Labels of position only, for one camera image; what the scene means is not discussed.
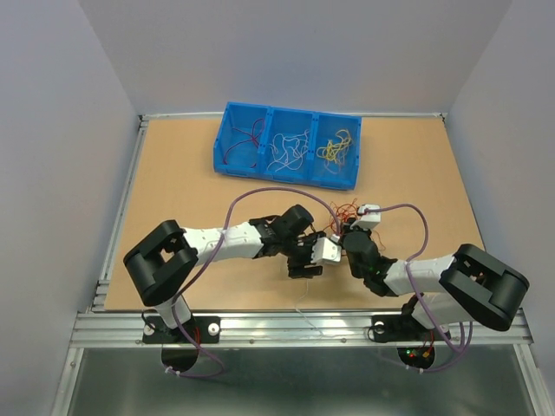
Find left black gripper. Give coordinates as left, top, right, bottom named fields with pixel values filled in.
left=279, top=231, right=325, bottom=279

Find wire bundle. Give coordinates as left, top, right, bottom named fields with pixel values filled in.
left=327, top=198, right=387, bottom=252

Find red wire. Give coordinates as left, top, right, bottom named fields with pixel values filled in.
left=221, top=120, right=265, bottom=166

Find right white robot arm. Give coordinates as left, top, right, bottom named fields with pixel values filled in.
left=340, top=220, right=530, bottom=343

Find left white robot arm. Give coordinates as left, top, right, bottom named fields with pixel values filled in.
left=123, top=205, right=341, bottom=341

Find blue three-compartment bin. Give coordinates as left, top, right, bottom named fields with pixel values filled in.
left=212, top=101, right=362, bottom=191

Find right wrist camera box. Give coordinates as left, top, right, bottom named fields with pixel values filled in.
left=352, top=204, right=381, bottom=231

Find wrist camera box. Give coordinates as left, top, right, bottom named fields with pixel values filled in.
left=311, top=237, right=342, bottom=266
left=352, top=204, right=381, bottom=231

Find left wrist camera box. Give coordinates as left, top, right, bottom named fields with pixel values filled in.
left=311, top=237, right=342, bottom=266

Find aluminium left rail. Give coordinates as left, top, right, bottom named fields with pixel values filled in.
left=87, top=115, right=148, bottom=313

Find aluminium rail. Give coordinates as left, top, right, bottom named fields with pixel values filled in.
left=87, top=115, right=148, bottom=313
left=69, top=307, right=534, bottom=348

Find aluminium front rail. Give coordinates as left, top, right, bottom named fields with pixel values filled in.
left=69, top=307, right=534, bottom=348

